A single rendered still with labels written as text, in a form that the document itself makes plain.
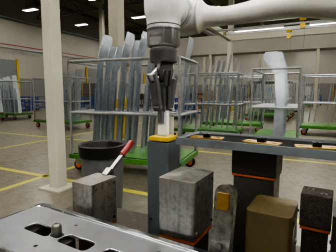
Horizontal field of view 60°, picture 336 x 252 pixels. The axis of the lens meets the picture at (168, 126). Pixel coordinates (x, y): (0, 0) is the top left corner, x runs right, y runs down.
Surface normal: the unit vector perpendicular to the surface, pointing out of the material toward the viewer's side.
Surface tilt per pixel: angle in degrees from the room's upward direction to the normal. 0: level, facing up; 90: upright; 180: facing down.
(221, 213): 78
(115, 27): 90
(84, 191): 90
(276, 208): 0
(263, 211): 0
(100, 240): 0
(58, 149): 90
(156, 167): 90
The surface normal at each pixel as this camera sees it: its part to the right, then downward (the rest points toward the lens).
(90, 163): -0.33, 0.16
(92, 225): 0.00, -0.99
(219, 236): -0.50, -0.11
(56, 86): 0.90, 0.05
